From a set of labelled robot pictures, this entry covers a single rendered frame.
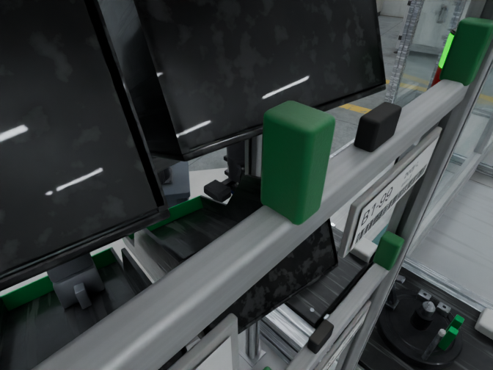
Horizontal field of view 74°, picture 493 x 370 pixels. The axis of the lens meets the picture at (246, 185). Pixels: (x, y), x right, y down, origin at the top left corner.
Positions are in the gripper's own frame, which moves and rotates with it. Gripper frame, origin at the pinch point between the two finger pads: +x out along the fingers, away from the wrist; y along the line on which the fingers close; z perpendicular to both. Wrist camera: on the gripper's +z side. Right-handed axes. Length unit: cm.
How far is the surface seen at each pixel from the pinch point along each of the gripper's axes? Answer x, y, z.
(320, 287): 3.8, -6.4, 29.5
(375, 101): 102, 308, -96
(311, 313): 3.8, -12.5, 31.5
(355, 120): 102, 250, -88
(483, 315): 2, 8, 54
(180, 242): -22.1, -30.6, 21.0
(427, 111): -46, -29, 43
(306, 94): -47, -32, 38
